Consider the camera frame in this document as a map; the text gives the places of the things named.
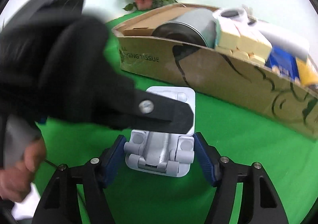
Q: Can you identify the silver metal tin can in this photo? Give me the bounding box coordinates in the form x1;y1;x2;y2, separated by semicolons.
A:
152;8;216;48

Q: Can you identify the brown cardboard box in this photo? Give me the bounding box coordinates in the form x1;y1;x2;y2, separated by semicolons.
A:
112;4;317;138

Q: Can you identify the pastel rubiks cube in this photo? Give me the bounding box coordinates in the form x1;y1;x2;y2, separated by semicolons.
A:
214;18;272;66

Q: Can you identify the white handheld fan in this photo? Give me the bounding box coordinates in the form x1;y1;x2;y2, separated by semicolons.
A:
213;7;257;27

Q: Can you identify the blue stapler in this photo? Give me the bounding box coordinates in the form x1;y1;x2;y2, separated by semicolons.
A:
265;46;299;79

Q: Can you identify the yellow label tea jar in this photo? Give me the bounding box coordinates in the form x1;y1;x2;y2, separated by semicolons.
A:
295;57;318;87

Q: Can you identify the person left hand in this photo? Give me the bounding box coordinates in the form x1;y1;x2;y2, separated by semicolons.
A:
1;137;46;203

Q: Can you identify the white folding phone stand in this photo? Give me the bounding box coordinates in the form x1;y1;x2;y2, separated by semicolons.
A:
123;86;196;178

